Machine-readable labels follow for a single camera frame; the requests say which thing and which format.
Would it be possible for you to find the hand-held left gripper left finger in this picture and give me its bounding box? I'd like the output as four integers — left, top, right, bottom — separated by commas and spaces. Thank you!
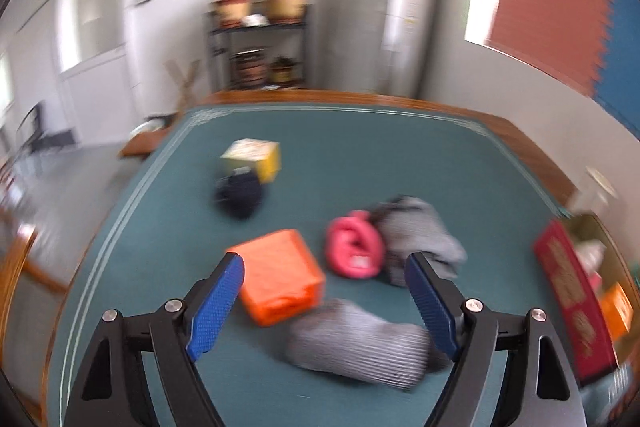
62, 252, 246, 427

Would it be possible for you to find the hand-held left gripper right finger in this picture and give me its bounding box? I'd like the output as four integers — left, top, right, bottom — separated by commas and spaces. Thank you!
404, 251, 586, 427

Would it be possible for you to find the orange plastic basket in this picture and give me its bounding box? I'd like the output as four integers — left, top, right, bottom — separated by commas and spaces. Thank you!
226, 229, 326, 327

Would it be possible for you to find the grey cloth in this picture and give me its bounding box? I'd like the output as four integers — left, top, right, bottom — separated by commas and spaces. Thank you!
367, 196, 468, 288

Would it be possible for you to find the grey striped sock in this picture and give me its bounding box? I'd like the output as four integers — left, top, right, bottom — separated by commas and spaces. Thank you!
286, 298, 451, 392

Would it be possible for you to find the pink cloth item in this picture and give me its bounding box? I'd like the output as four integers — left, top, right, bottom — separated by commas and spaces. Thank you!
326, 210, 386, 280

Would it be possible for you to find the dark navy sock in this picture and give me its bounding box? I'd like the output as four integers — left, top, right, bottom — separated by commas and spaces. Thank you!
214, 174, 263, 220

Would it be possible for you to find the red printed box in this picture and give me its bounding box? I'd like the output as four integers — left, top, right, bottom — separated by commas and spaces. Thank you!
532, 219, 618, 383

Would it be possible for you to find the yellow cardboard box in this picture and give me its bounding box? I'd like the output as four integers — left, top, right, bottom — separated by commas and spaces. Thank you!
220, 138, 281, 182

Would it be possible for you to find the orange packet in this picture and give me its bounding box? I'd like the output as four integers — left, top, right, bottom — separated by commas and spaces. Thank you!
597, 282, 633, 343

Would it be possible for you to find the wooden chair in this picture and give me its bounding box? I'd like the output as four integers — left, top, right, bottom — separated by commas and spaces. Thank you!
0, 202, 68, 305

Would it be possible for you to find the white round-topped object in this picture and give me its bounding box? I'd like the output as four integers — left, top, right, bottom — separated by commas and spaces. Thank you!
575, 167, 618, 218

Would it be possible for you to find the wooden crossed stand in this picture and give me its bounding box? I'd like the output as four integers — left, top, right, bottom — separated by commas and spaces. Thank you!
164, 57, 201, 114

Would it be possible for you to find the brown striped pot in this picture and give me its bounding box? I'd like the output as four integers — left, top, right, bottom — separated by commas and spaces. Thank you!
232, 49, 266, 88

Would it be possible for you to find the dark metal chair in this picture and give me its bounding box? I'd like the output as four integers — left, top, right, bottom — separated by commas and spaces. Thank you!
15, 102, 76, 154

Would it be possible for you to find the black metal plant shelf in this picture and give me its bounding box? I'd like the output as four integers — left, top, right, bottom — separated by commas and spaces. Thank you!
206, 4, 308, 92

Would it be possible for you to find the white floor air conditioner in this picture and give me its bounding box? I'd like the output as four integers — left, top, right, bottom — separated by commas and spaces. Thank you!
325, 0, 441, 98

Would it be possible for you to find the red window blind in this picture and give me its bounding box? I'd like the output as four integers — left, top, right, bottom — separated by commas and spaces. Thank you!
487, 0, 613, 98

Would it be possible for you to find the blue wall panel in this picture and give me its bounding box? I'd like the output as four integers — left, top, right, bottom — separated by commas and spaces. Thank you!
592, 0, 640, 132

